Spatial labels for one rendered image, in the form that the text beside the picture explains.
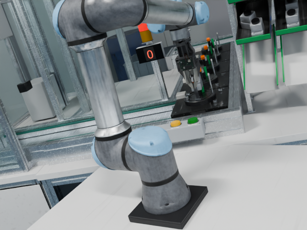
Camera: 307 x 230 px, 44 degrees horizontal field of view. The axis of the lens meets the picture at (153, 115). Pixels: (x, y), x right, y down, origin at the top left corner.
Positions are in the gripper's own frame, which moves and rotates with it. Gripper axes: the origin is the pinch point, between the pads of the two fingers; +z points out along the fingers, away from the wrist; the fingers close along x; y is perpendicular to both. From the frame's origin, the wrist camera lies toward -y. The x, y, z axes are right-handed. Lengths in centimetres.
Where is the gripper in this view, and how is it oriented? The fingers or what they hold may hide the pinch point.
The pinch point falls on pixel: (193, 85)
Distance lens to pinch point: 159.9
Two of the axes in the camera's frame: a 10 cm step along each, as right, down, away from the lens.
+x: 9.5, -1.8, -2.7
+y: -1.9, 3.7, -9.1
